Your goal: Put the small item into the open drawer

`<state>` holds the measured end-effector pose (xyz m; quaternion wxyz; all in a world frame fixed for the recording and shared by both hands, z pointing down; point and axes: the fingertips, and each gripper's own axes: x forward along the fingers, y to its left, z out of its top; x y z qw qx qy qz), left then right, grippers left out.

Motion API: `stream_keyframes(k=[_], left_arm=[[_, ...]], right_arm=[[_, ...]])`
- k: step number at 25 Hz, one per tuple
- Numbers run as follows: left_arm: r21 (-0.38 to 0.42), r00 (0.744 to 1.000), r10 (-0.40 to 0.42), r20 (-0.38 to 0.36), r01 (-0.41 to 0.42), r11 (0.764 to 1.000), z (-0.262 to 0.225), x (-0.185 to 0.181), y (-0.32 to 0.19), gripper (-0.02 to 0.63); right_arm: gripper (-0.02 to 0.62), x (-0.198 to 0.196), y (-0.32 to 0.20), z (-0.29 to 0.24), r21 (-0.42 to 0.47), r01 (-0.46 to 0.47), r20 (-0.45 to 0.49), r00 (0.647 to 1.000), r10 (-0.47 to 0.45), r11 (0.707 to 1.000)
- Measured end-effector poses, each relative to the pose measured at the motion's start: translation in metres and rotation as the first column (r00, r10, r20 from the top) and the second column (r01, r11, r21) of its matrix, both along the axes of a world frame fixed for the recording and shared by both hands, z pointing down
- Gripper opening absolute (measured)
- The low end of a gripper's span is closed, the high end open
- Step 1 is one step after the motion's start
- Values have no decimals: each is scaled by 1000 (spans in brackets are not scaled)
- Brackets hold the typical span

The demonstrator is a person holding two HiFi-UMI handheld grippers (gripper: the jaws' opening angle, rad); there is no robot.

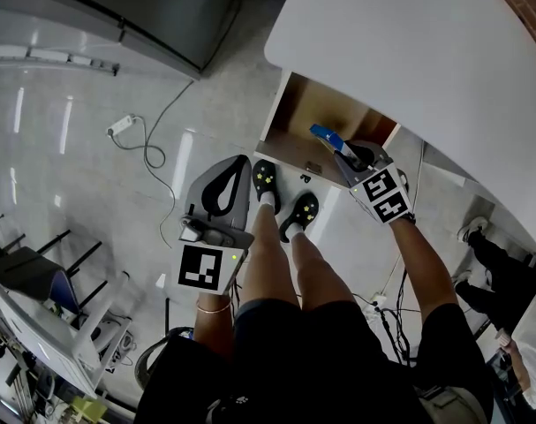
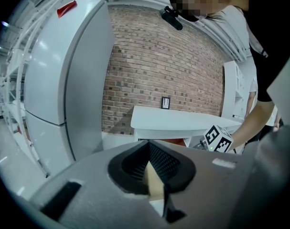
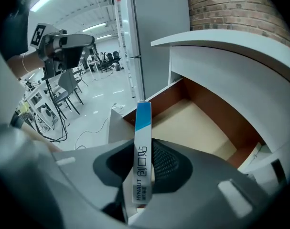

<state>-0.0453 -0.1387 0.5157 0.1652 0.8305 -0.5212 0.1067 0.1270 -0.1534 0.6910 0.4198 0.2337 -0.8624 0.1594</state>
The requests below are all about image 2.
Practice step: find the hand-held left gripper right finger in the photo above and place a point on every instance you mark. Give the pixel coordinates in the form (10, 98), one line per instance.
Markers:
(218, 180)

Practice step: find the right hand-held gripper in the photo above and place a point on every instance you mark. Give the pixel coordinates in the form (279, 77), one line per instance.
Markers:
(217, 138)

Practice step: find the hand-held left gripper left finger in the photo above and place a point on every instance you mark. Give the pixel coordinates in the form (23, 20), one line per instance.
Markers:
(92, 187)

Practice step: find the person's right forearm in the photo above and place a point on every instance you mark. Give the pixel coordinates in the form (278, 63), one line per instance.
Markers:
(254, 120)

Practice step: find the white desk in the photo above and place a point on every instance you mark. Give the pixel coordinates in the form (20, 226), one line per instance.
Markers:
(173, 121)

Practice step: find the white arched cabinet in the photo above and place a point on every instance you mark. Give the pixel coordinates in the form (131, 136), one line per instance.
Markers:
(229, 89)

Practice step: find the person's black clothes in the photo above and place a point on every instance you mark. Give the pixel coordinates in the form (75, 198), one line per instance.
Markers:
(266, 75)

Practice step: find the white refrigerator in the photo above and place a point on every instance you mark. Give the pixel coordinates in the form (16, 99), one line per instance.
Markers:
(51, 80)

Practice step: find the person's head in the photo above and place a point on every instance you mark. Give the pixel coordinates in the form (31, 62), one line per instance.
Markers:
(207, 1)

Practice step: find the white metal shelf rack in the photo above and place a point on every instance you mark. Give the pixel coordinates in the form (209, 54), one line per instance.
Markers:
(15, 63)

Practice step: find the red sticker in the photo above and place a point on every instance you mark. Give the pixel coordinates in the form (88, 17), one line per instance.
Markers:
(67, 8)

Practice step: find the black picture frame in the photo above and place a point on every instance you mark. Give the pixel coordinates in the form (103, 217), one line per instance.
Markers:
(165, 102)

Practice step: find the black head camera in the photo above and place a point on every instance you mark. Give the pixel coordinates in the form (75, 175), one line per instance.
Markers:
(171, 18)

